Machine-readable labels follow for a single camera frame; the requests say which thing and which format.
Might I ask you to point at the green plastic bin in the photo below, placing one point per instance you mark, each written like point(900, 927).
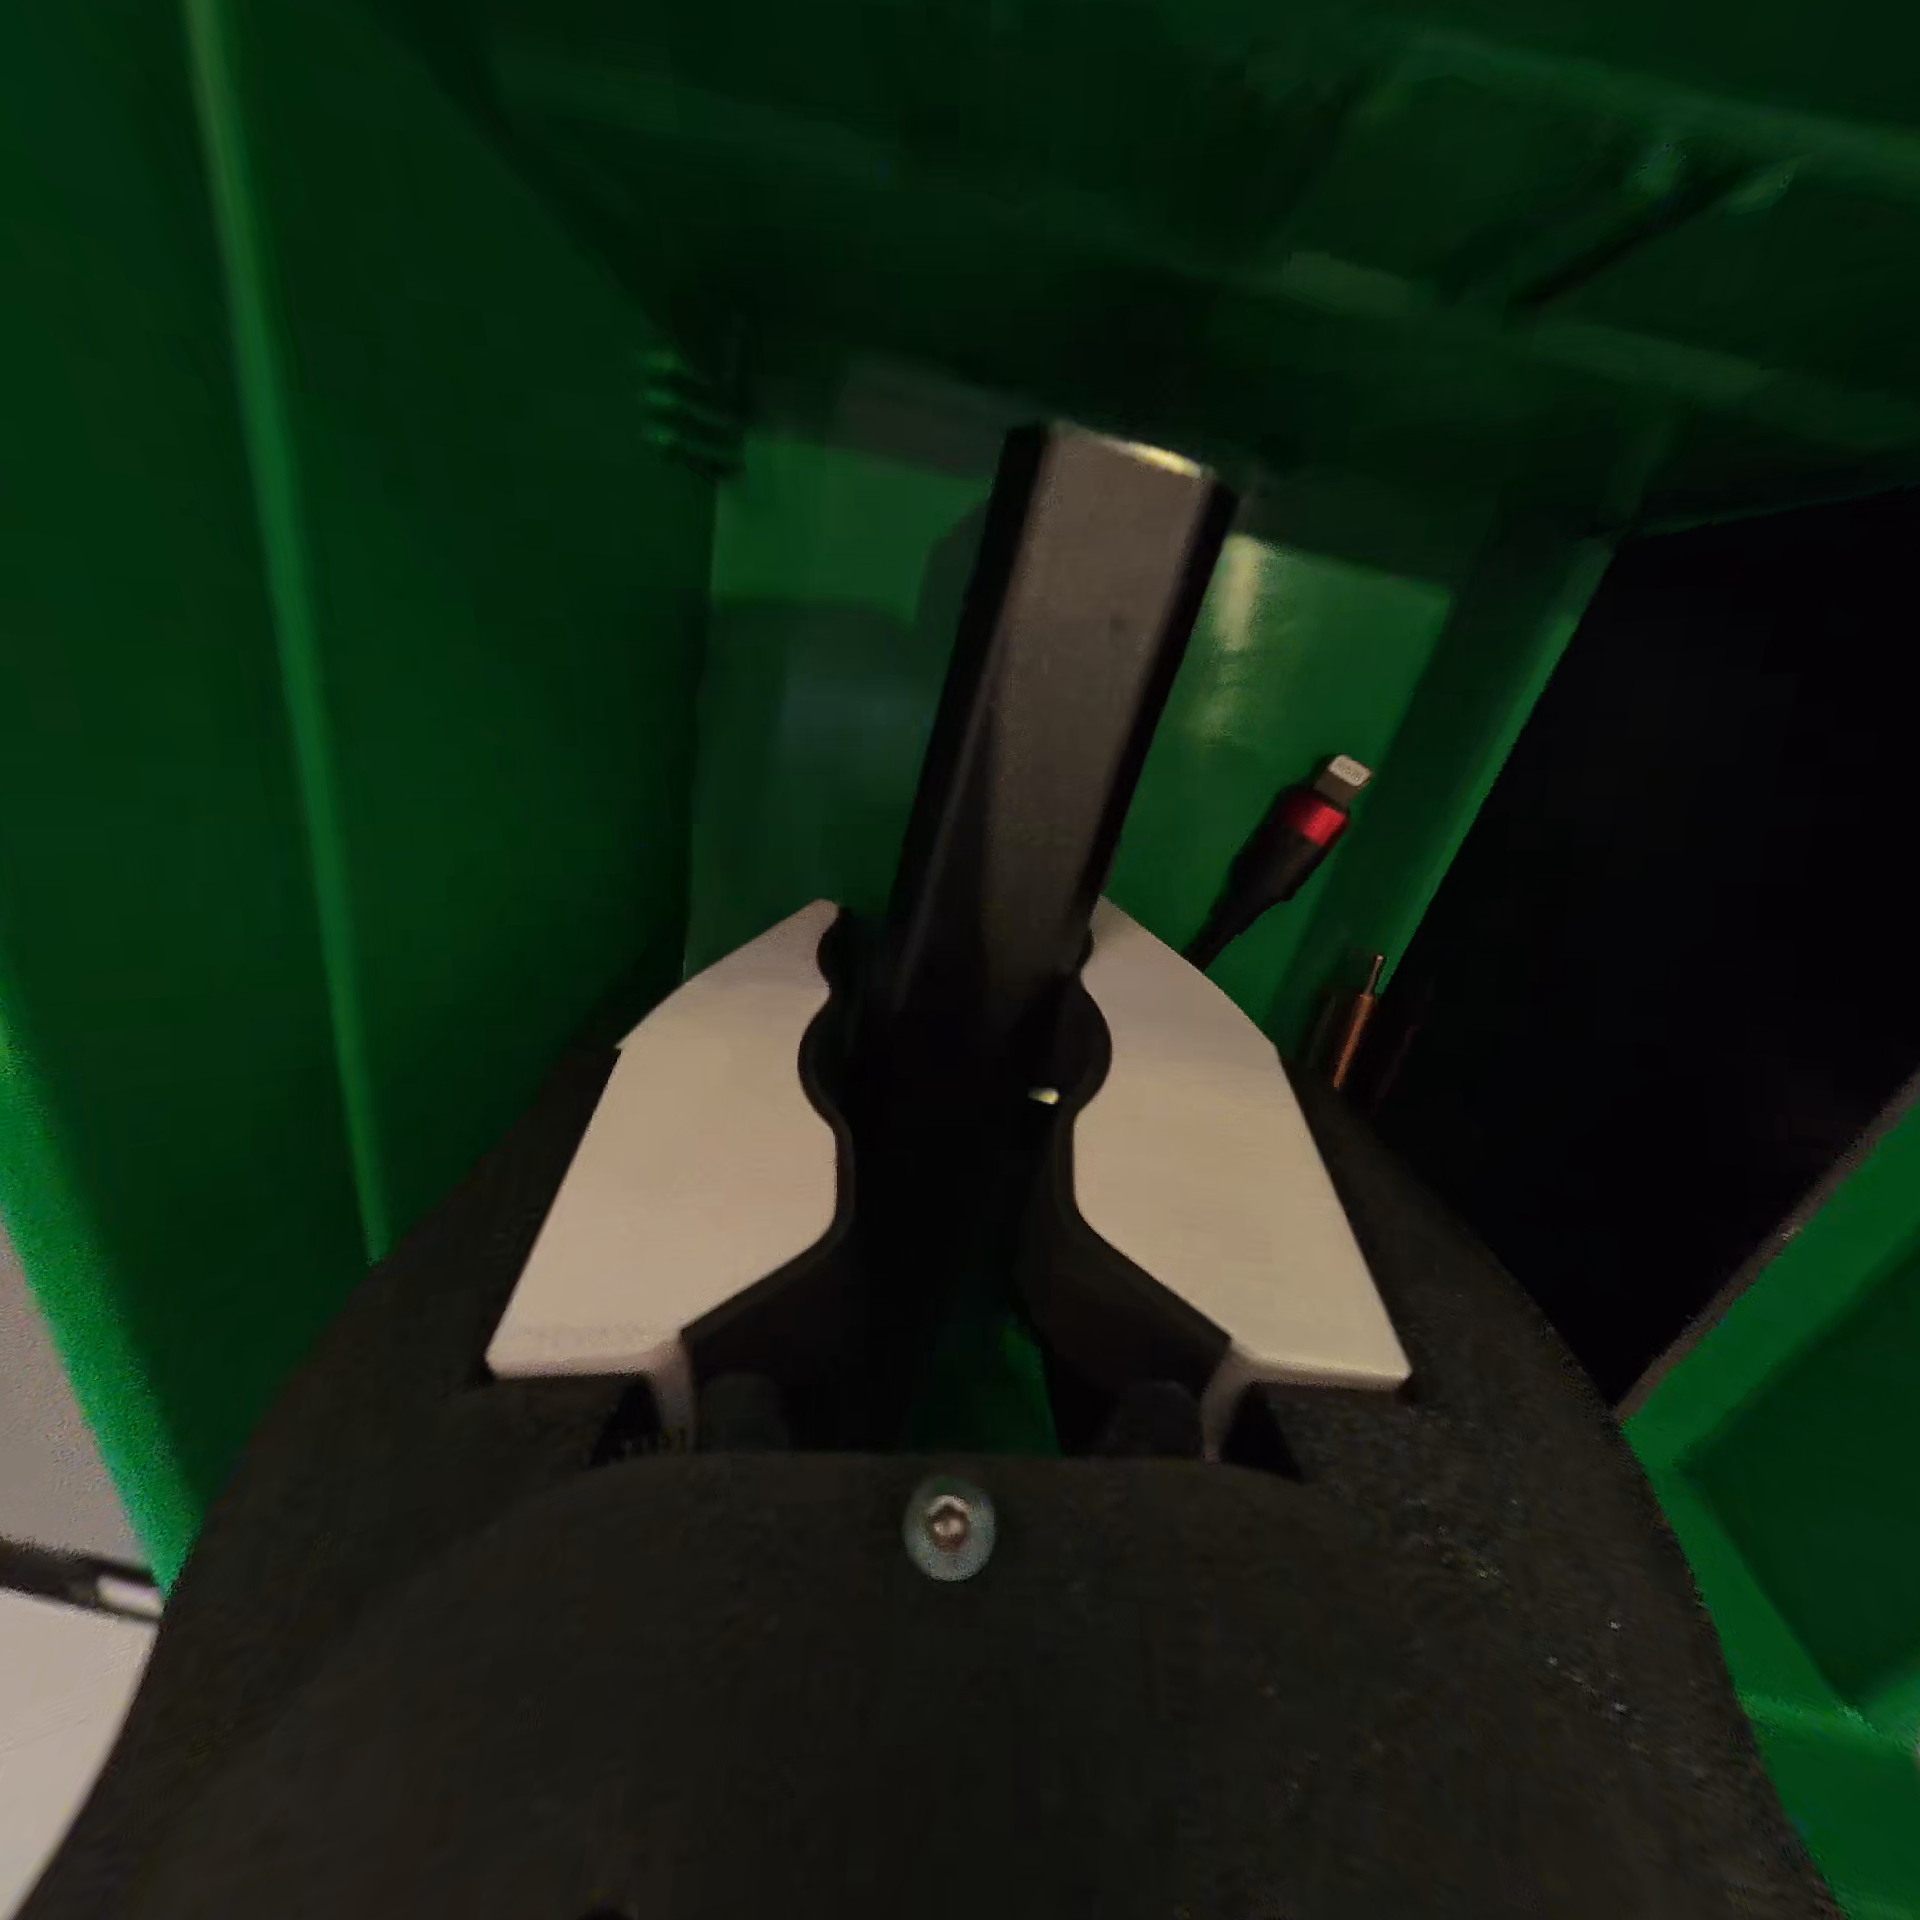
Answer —
point(375, 599)

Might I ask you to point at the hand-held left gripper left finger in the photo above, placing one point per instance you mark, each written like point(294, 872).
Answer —
point(660, 1201)

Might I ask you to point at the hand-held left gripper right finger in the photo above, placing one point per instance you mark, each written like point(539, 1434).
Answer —
point(1231, 1201)

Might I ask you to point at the dark grey usb hub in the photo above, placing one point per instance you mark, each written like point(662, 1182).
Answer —
point(1064, 675)

